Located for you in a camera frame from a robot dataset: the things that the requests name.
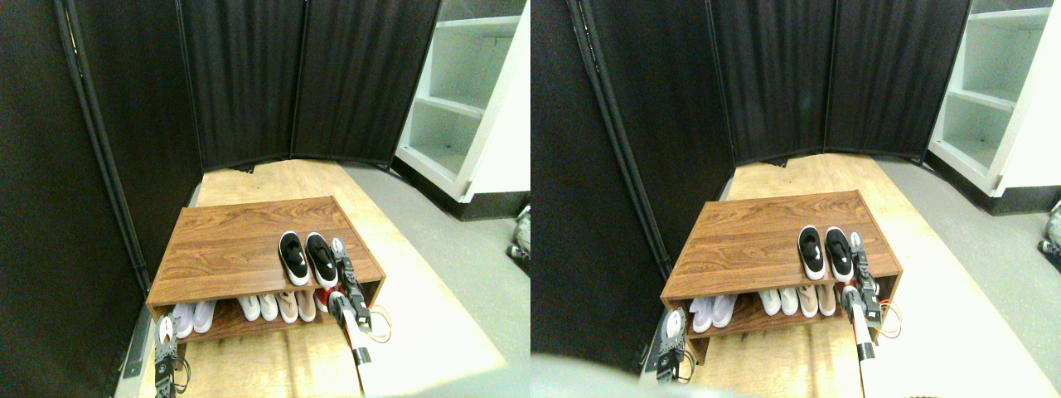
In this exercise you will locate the black curtain stand pole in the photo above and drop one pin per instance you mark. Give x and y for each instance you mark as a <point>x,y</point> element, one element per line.
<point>96,124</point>
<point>615,124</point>

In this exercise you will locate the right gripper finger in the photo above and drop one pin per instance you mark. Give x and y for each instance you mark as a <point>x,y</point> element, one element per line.
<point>855,243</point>
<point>337,248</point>
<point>347,265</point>
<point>864,261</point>

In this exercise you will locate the beige shoe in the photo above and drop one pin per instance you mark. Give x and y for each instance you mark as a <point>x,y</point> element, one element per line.
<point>807,301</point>
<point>288,308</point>
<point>307,307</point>
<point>826,299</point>

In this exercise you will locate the grey machine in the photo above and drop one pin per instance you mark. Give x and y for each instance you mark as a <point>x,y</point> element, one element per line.
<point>522,240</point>
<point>1053,236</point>

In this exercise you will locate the red shoe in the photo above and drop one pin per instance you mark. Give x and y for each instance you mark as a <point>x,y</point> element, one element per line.
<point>840,290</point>
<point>322,297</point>

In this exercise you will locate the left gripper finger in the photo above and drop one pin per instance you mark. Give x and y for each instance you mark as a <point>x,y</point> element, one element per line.
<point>167,328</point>
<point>675,322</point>

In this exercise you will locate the black curtain stand foot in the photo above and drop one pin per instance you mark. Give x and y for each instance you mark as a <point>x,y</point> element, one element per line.
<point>245,167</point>
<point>777,159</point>

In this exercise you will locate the brown shoe rack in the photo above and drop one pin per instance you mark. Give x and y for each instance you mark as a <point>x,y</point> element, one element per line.
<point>232,240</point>
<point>746,240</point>

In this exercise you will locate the white shelf unit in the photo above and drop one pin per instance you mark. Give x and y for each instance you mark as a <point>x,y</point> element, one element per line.
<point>464,83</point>
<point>995,75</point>

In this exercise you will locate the black shoe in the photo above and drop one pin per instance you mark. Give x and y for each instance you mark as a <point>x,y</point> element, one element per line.
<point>840,254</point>
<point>812,252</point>
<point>294,258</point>
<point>322,260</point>

